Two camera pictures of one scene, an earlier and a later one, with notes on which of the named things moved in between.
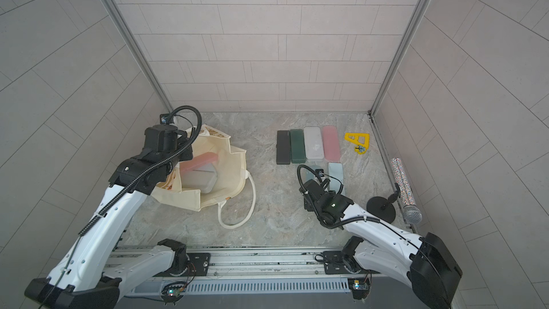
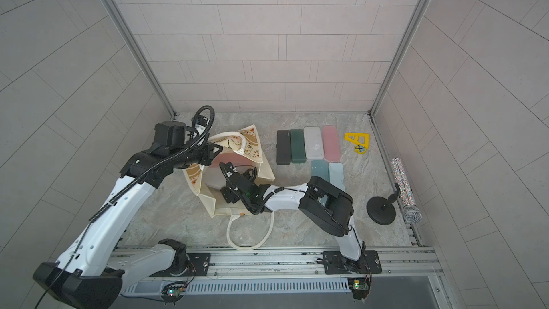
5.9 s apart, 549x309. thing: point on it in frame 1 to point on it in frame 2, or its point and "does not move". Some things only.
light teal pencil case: x=307 y=174 to x=320 y=169
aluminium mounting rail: x=275 y=264 does not move
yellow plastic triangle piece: x=361 y=139 does not move
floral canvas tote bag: x=231 y=179 to x=244 y=146
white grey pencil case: x=313 y=144 does not move
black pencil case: x=283 y=149 does not move
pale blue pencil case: x=336 y=177 does not move
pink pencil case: x=331 y=144 does not move
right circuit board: x=359 y=287 does not move
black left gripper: x=186 y=142 to x=209 y=154
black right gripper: x=307 y=204 to x=229 y=189
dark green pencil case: x=298 y=155 does not move
